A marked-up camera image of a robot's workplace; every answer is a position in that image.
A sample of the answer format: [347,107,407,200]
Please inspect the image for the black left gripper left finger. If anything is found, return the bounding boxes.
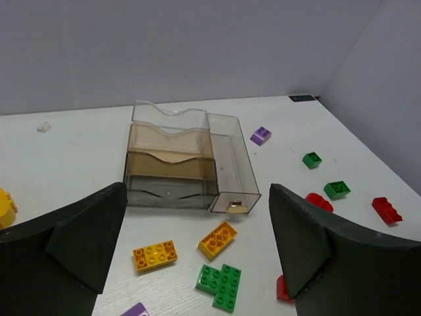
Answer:
[1,182,128,315]

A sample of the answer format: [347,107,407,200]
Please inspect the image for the green upside-down 2x2 lego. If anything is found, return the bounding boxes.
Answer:
[302,152,322,169]

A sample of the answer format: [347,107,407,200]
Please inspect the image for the red curved lego brick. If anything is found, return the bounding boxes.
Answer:
[305,192,334,213]

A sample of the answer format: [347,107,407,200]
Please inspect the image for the green upside-down 2x3 lego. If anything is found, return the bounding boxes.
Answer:
[324,181,351,200]

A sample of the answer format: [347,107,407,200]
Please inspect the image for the clear long drawer box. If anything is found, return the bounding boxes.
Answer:
[208,113,261,215]

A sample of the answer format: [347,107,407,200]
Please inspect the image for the red 2x4 lego on side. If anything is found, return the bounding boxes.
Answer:
[372,197,403,225]

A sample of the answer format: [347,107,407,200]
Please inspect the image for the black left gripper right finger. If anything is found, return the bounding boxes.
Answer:
[269,184,420,315]

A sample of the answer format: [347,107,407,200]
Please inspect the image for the purple sloped lego brick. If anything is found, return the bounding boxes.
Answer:
[250,126,272,146]

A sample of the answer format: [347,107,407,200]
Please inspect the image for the yellow 2x4 lego brick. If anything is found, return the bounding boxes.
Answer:
[133,240,178,272]

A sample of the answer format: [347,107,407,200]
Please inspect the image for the dark label sticker right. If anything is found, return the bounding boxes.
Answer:
[289,95,316,102]

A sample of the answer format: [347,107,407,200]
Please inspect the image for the yellow rounded lego brick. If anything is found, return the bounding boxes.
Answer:
[0,188,18,229]

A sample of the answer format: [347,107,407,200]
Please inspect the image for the red 2x2 lego brick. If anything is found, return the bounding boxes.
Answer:
[276,275,294,303]

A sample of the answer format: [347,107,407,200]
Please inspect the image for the green 2x4 lego brick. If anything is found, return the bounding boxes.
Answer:
[212,264,241,313]

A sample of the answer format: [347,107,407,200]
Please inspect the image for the clear stepped organizer tray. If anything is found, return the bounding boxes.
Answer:
[123,101,219,210]

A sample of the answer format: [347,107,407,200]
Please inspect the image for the yellow upside-down lego brick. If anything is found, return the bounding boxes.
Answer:
[198,221,237,261]

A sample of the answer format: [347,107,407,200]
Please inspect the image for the purple 2x4 lego brick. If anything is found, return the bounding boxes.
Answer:
[121,302,149,316]

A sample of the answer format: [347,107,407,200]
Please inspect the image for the green 2x2 lego brick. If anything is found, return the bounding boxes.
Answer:
[195,265,221,295]

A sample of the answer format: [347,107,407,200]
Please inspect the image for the white paper scrap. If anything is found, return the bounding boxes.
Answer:
[36,121,51,133]

